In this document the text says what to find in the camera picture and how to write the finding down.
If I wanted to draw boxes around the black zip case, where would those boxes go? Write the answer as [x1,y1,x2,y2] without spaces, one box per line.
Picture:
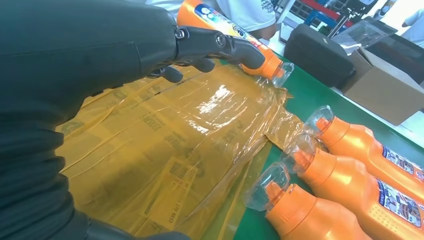
[283,23,356,89]

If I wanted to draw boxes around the yellow plastic wrapped cardboard sheet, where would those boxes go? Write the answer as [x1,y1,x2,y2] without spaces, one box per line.
[54,59,305,240]

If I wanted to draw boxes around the orange plastic detergent bottle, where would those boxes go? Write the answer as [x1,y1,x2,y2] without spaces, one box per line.
[281,133,424,240]
[176,0,295,89]
[302,104,424,204]
[243,161,373,240]

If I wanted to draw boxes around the person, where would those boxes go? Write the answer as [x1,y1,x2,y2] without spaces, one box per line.
[145,0,278,41]
[401,8,424,50]

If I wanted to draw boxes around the red blue metal rack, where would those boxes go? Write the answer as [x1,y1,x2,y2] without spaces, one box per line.
[277,0,356,38]

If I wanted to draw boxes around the brown cardboard box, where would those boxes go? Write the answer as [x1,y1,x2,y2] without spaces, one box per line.
[340,47,424,127]

